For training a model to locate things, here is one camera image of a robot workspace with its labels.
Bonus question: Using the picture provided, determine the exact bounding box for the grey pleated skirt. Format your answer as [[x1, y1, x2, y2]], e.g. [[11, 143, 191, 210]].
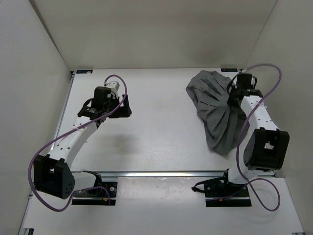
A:
[[186, 70, 246, 156]]

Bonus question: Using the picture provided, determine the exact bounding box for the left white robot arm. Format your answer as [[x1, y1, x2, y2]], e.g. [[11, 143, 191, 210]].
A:
[[33, 81, 132, 199]]

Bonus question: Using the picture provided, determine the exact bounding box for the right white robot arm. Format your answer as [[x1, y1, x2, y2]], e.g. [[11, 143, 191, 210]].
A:
[[219, 73, 290, 196]]

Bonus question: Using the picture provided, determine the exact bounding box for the right blue table label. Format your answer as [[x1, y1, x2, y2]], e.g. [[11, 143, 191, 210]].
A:
[[221, 68, 238, 72]]

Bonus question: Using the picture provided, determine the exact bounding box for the blue table label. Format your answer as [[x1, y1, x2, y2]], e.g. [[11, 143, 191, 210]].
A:
[[76, 70, 93, 74], [221, 68, 238, 72]]

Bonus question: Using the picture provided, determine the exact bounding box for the left blue table label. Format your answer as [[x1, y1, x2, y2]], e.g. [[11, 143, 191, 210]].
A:
[[76, 70, 93, 74]]

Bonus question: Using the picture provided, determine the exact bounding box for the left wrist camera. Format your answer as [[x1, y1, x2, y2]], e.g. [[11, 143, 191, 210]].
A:
[[104, 81, 120, 93]]

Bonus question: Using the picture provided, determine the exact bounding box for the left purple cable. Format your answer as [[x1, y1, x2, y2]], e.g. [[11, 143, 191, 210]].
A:
[[28, 74, 128, 212]]

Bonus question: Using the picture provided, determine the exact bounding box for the purple cable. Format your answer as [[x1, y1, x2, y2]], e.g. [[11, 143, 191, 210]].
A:
[[28, 74, 128, 212], [206, 63, 282, 211]]

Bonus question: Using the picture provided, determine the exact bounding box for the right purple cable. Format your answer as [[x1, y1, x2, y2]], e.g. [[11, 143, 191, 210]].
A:
[[206, 63, 282, 211]]

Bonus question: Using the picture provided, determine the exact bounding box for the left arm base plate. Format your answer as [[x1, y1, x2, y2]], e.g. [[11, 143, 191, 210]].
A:
[[71, 178, 118, 206]]

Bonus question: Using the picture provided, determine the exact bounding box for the aluminium table rail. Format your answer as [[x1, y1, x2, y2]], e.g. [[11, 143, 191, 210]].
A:
[[83, 171, 229, 178]]

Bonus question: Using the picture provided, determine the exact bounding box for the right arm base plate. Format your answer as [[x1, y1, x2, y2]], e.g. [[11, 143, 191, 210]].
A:
[[191, 176, 252, 208]]

